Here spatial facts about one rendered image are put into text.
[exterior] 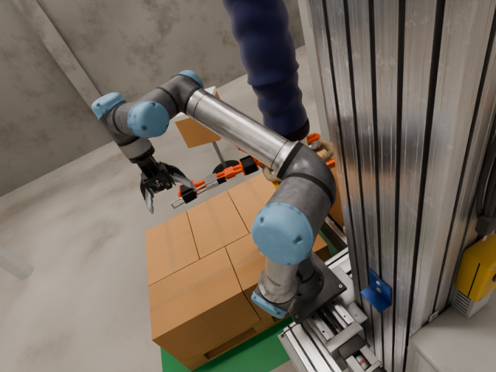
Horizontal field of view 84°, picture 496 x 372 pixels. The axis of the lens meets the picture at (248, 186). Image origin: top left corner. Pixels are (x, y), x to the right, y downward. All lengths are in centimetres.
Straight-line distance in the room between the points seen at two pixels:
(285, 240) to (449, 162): 27
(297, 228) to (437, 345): 47
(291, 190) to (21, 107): 647
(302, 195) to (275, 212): 6
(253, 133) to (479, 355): 68
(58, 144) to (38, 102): 85
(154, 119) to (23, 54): 602
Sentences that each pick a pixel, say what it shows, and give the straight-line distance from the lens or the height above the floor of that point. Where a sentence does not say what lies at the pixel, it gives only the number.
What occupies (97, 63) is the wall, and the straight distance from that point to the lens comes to 648.
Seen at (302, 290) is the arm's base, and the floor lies 109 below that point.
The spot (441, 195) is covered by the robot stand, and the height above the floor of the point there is 167.
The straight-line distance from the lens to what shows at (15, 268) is 433.
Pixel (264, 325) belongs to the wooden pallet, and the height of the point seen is 7.
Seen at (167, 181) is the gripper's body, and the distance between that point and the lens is 78.
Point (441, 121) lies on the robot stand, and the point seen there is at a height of 179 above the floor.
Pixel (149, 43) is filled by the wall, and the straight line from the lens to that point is 651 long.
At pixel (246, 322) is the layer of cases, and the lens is 207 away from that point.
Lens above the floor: 200
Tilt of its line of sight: 37 degrees down
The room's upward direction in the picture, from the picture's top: 23 degrees counter-clockwise
